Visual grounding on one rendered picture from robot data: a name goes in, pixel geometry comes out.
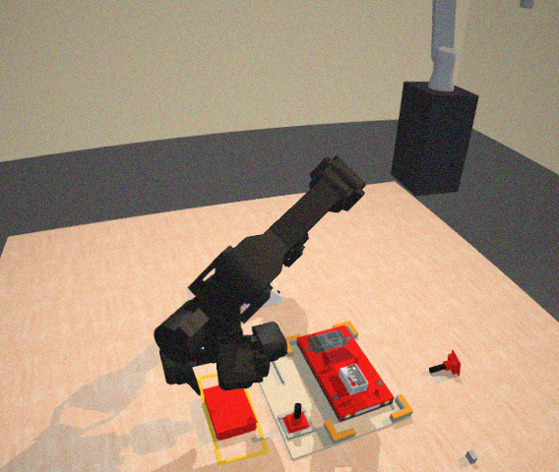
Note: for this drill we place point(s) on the red toy car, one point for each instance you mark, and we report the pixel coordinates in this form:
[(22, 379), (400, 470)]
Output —
[(325, 352)]

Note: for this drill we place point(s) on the yellow rectangular frame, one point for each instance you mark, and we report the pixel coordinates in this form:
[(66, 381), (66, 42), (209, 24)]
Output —
[(266, 449)]

